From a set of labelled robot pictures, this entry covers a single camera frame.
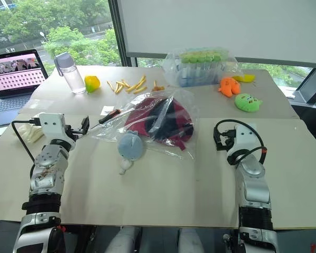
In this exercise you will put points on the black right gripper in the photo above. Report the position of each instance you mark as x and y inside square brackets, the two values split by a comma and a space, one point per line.
[222, 138]

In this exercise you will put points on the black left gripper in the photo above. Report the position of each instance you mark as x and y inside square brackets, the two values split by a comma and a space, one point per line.
[71, 134]

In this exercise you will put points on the clear plastic bag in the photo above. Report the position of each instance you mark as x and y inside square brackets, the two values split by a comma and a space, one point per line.
[108, 130]

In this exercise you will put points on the blue round plush toy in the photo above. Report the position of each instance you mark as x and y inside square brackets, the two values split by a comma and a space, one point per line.
[130, 145]

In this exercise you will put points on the red and black cap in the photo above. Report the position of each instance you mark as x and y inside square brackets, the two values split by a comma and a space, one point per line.
[139, 118]

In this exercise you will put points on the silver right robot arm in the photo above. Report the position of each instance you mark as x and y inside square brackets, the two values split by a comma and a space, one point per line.
[252, 182]

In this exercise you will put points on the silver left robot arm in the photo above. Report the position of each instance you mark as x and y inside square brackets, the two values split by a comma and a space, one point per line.
[48, 168]

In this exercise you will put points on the yellow-green toy pepper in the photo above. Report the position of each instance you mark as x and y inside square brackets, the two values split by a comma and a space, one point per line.
[92, 83]

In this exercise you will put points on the green plush toy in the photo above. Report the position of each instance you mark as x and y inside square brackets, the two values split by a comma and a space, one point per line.
[247, 102]

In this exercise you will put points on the yellow toy fry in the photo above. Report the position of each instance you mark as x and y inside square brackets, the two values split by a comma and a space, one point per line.
[141, 80]
[155, 83]
[140, 89]
[131, 88]
[110, 85]
[126, 83]
[120, 83]
[118, 88]

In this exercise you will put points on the clear bottle with grey lid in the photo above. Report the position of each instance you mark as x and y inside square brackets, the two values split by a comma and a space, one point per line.
[71, 76]

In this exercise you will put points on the orange plush toy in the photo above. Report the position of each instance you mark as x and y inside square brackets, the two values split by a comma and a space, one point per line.
[228, 87]

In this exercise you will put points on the cream filled packet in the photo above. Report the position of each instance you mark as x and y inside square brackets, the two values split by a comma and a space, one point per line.
[31, 133]

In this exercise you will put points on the yellow toy banana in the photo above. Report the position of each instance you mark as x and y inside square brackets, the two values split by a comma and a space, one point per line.
[246, 78]

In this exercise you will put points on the large crinkled clear bag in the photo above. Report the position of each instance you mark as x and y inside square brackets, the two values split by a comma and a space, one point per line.
[173, 73]

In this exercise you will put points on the brown toy snack piece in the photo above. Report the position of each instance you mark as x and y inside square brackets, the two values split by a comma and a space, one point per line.
[158, 88]

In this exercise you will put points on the open laptop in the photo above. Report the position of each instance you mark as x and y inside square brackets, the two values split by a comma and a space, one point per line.
[11, 79]

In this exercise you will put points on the dark window pillar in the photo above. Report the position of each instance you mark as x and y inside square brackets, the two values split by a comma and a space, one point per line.
[117, 29]

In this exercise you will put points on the dark slanted panel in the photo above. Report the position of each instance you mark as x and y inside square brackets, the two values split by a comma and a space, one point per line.
[310, 87]

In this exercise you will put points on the pale grey rounded shape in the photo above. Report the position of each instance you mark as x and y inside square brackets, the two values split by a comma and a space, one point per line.
[125, 241]

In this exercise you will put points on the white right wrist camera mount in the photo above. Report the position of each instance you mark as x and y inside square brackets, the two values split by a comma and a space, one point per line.
[242, 139]

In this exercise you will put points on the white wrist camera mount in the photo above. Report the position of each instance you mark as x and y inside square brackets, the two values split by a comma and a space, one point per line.
[51, 125]
[242, 139]

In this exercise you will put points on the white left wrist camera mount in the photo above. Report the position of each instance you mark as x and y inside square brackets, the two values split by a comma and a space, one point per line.
[51, 125]

